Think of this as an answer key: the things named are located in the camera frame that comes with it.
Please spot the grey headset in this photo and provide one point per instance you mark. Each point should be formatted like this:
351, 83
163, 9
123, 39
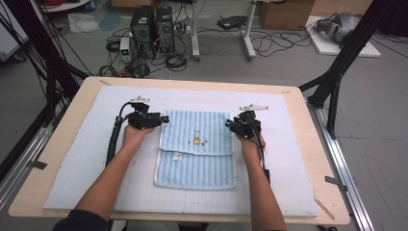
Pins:
340, 25

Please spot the black tape piece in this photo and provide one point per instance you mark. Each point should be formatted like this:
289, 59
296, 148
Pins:
38, 165
335, 182

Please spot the black frame post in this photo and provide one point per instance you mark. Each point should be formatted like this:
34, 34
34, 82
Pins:
41, 48
346, 57

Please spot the large black computer tower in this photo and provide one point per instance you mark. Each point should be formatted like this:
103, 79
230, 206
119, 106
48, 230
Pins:
142, 30

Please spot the white floor board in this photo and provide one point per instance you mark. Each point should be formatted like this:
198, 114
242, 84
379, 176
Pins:
330, 48

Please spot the thin wooden stick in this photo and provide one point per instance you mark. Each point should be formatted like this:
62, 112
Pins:
324, 208

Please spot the white foam mat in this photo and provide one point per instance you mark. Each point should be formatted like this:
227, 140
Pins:
96, 128

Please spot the light blue striped towel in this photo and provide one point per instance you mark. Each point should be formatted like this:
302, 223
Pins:
192, 166

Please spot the white desk leg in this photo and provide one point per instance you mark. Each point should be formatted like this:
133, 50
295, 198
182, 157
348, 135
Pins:
195, 32
248, 35

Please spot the person's right hand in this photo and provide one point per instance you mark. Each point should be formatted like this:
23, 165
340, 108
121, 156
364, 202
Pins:
251, 146

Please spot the brown cardboard box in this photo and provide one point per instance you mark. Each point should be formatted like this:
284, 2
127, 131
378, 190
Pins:
285, 14

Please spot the flat black device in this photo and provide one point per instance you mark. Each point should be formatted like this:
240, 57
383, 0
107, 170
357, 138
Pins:
231, 21

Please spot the slim black computer tower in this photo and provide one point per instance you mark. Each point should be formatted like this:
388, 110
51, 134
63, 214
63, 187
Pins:
165, 29

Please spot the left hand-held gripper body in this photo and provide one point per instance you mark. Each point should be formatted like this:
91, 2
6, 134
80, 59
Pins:
142, 119

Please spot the wooden table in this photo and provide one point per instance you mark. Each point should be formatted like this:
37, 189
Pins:
57, 141

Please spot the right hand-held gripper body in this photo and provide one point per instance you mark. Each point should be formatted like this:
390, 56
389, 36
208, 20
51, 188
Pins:
248, 126

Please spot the white power supply box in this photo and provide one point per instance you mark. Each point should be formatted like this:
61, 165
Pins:
125, 49

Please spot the person's dark sleeve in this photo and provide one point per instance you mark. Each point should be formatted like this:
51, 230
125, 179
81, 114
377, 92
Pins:
81, 221

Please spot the aluminium rail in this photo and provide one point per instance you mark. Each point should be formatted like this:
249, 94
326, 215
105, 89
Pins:
22, 166
343, 173

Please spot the clear plastic bag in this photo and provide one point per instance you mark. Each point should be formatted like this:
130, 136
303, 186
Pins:
83, 23

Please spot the person's left hand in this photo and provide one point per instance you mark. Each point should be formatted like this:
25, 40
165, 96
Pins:
134, 136

